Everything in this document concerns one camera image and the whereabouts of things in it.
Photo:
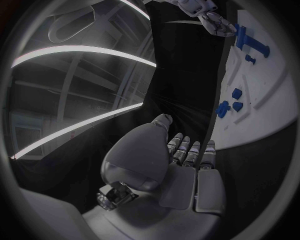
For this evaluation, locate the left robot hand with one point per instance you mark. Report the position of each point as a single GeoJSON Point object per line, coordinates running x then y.
{"type": "Point", "coordinates": [138, 155]}

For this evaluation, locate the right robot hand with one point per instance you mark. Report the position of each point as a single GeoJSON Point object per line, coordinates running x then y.
{"type": "Point", "coordinates": [219, 24]}

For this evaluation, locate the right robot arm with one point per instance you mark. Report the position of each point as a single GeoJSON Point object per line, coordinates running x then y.
{"type": "Point", "coordinates": [187, 4]}

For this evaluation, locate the white task board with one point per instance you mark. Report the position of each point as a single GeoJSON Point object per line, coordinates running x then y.
{"type": "Point", "coordinates": [255, 84]}

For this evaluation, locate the blue long cylinder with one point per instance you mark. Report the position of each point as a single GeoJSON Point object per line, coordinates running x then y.
{"type": "Point", "coordinates": [249, 42]}

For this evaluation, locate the blue peg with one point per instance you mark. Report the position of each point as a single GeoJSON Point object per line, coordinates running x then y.
{"type": "Point", "coordinates": [250, 59]}

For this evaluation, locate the blue block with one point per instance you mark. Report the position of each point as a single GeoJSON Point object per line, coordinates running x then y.
{"type": "Point", "coordinates": [237, 106]}
{"type": "Point", "coordinates": [236, 93]}

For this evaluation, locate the blue gear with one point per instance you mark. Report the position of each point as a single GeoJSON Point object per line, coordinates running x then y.
{"type": "Point", "coordinates": [222, 109]}

